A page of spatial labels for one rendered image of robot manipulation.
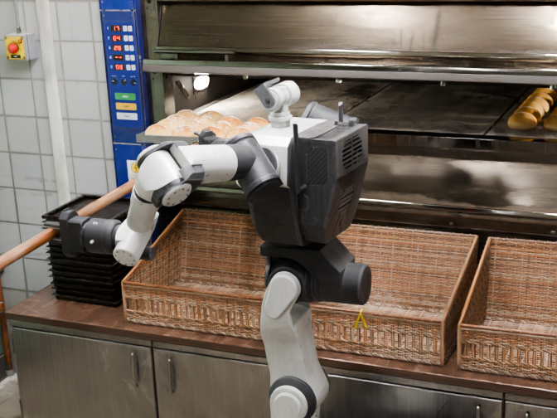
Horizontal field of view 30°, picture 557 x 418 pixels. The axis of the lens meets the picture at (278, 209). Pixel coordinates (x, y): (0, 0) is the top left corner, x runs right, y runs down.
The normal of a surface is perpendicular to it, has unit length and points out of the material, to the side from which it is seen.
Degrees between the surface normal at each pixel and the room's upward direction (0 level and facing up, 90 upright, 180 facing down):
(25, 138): 90
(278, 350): 90
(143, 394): 90
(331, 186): 90
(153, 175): 64
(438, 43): 70
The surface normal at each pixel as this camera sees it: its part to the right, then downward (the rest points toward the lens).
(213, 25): -0.39, -0.05
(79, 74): -0.40, 0.29
